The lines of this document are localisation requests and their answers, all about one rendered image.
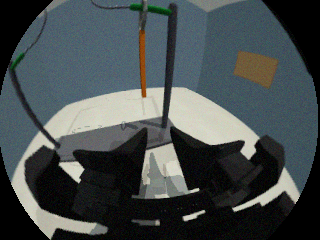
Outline long orange handle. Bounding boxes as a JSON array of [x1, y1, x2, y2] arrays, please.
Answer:
[[137, 0, 148, 97]]

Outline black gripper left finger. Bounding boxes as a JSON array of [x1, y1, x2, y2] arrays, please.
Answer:
[[72, 128, 148, 196]]

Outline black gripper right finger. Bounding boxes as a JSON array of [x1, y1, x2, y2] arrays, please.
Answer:
[[169, 127, 245, 191]]

